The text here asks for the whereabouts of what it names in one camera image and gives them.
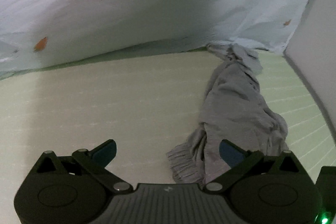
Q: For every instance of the grey padded bed frame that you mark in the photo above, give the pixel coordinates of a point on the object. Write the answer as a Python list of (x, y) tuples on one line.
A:
[(311, 52)]

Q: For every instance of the light blue carrot-print quilt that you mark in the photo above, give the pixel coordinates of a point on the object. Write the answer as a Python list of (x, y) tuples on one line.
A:
[(42, 33)]

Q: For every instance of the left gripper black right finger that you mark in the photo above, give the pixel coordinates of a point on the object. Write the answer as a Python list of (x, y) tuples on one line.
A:
[(266, 189)]

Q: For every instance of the grey long-sleeve garment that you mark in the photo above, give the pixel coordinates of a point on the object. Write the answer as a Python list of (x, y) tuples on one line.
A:
[(233, 109)]

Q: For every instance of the green checked bed sheet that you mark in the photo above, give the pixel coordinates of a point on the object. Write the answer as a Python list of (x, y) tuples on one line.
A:
[(148, 105)]

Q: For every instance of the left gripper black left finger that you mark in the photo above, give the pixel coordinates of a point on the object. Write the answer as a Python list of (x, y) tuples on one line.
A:
[(70, 189)]

